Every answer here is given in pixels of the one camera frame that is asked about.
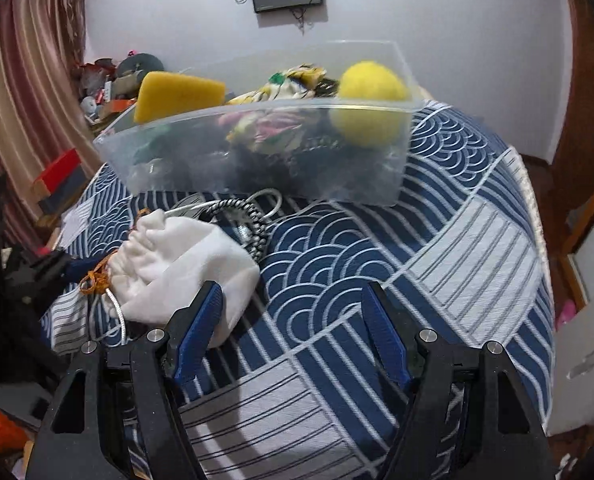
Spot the white drawstring pouch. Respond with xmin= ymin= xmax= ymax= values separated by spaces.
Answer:
xmin=107 ymin=209 xmax=260 ymax=348

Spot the black white beaded cord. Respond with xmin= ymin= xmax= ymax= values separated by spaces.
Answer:
xmin=196 ymin=198 xmax=271 ymax=264

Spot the yellow sponge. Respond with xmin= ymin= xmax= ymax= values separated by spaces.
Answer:
xmin=133 ymin=72 xmax=227 ymax=125

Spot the yellow felt doll head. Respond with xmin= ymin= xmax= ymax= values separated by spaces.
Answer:
xmin=329 ymin=61 xmax=411 ymax=148

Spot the red box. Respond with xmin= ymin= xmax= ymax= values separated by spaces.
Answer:
xmin=31 ymin=148 xmax=81 ymax=200

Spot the blue white patterned tablecloth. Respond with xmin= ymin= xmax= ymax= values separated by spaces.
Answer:
xmin=41 ymin=98 xmax=557 ymax=480

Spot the striped red beige curtain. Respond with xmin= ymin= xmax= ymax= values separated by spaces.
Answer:
xmin=0 ymin=0 xmax=100 ymax=249

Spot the grey green dinosaur plush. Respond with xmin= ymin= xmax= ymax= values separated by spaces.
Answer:
xmin=116 ymin=53 xmax=166 ymax=78

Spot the brown wooden door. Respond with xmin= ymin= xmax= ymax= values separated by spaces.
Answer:
xmin=522 ymin=0 xmax=594 ymax=252

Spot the floral patterned cloth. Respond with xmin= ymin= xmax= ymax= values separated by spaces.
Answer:
xmin=218 ymin=64 xmax=339 ymax=155

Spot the clear plastic storage bin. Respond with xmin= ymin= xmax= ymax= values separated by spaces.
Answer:
xmin=94 ymin=40 xmax=424 ymax=206

